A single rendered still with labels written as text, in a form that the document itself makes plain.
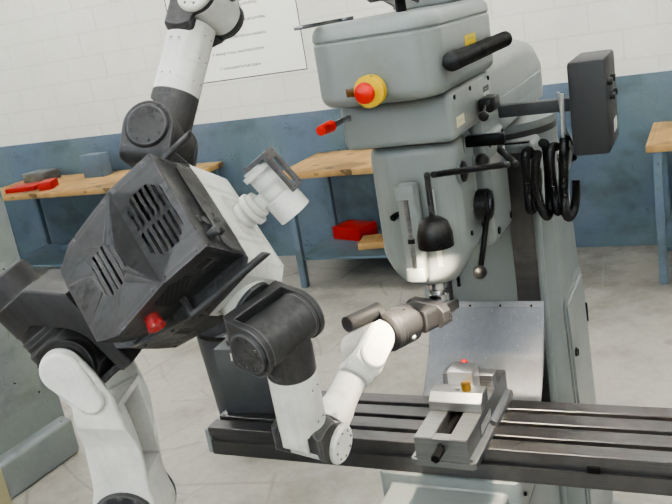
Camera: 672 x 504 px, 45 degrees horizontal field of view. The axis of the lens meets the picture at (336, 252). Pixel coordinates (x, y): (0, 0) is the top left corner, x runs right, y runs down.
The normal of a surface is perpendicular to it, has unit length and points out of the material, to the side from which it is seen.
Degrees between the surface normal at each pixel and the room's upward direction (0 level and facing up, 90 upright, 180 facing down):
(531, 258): 90
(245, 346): 98
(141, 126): 62
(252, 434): 90
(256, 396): 90
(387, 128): 90
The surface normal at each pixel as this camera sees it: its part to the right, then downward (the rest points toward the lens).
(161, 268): -0.39, -0.12
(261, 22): -0.40, 0.32
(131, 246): -0.57, 0.05
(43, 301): -0.07, 0.29
